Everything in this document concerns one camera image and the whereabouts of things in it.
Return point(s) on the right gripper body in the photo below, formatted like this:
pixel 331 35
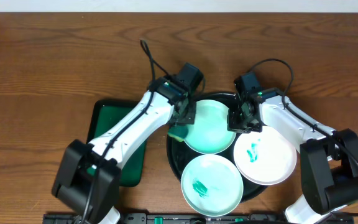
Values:
pixel 239 121

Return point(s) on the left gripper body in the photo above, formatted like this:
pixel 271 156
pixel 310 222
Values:
pixel 184 116

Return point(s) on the green yellow sponge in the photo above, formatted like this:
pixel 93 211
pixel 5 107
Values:
pixel 178 132

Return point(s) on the mint green plate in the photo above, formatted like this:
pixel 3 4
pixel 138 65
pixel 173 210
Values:
pixel 212 185
pixel 209 133

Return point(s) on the white plate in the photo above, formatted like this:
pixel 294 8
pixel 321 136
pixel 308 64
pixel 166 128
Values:
pixel 264 158

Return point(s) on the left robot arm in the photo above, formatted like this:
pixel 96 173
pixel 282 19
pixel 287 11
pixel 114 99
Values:
pixel 89 174

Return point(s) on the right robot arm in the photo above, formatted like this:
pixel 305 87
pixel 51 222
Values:
pixel 328 158

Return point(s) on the black round tray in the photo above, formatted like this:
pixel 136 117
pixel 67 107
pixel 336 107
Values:
pixel 179 154

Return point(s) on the green rectangular tray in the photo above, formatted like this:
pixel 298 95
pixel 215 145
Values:
pixel 106 114

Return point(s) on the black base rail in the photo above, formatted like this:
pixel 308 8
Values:
pixel 142 218

